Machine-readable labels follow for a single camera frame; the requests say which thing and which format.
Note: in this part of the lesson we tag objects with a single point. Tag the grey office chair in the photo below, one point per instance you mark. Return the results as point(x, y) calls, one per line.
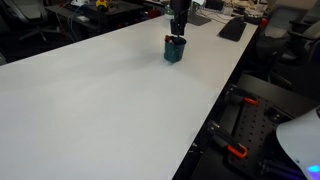
point(30, 13)

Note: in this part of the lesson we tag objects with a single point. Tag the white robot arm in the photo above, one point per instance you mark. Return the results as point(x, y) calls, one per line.
point(300, 140)

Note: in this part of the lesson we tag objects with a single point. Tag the black desk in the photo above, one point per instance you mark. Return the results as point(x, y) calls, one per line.
point(113, 13)

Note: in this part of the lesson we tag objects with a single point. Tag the grey monitor stand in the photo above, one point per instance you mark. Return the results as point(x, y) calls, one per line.
point(198, 19)

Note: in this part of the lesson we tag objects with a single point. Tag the teal bowl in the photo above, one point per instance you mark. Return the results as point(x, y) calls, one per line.
point(167, 12)

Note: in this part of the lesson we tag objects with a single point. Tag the black keyboard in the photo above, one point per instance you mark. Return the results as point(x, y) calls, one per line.
point(233, 30)

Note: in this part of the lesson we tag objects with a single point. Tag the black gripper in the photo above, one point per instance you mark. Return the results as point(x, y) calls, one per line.
point(180, 8)

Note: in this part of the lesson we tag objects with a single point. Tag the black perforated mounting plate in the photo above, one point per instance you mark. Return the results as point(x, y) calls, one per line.
point(255, 130)

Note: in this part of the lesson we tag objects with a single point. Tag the small red object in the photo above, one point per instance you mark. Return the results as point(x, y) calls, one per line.
point(153, 13)

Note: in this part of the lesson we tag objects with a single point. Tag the black office chair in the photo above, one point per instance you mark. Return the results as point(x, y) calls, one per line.
point(283, 46)

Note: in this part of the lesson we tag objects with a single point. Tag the yellow tool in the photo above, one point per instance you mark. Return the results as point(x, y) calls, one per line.
point(102, 4)

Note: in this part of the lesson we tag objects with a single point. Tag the red can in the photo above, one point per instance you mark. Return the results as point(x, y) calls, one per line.
point(264, 22)

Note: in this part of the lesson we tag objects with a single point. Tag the dark green speckled mug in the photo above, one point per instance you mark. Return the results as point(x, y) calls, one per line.
point(173, 52)

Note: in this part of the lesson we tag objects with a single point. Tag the red and white marker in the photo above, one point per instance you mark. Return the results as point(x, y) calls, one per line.
point(167, 39)

